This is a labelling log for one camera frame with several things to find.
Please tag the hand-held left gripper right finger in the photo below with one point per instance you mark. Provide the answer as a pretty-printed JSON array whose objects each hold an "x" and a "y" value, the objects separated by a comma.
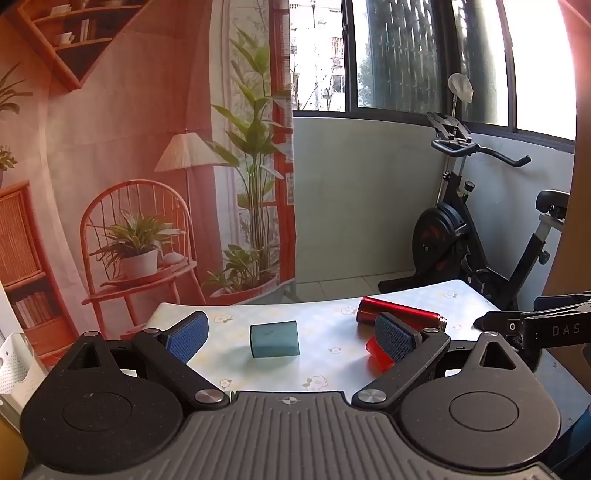
[{"x": 396, "y": 340}]

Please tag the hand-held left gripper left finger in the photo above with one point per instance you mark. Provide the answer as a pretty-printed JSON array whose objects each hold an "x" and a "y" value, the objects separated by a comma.
[{"x": 190, "y": 336}]

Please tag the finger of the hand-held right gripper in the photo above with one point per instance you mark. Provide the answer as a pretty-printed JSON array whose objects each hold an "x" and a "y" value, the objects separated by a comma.
[{"x": 501, "y": 319}]

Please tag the red metal thermos cup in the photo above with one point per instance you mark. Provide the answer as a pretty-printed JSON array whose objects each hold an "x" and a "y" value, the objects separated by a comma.
[{"x": 399, "y": 313}]

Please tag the red translucent plastic lid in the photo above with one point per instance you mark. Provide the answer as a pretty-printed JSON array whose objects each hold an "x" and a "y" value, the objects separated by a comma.
[{"x": 375, "y": 355}]

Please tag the brown wooden panel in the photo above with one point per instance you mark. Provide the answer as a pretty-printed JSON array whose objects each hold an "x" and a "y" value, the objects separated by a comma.
[{"x": 570, "y": 240}]

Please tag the teal rectangular block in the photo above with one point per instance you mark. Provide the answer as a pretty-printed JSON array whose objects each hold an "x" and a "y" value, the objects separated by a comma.
[{"x": 274, "y": 339}]

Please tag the black exercise bike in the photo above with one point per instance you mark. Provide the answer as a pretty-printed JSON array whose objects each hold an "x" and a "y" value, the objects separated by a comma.
[{"x": 461, "y": 230}]

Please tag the floral tablecloth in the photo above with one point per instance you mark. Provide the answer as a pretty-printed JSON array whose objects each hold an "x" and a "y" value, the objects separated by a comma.
[{"x": 286, "y": 374}]

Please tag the white perforated plastic basket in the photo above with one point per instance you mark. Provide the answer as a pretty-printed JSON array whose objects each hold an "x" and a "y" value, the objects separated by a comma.
[{"x": 16, "y": 369}]

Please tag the printed backdrop cloth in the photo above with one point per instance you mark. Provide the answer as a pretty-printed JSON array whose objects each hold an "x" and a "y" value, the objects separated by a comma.
[{"x": 138, "y": 152}]

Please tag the dark window frame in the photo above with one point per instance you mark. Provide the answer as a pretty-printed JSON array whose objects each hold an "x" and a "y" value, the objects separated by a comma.
[{"x": 452, "y": 110}]

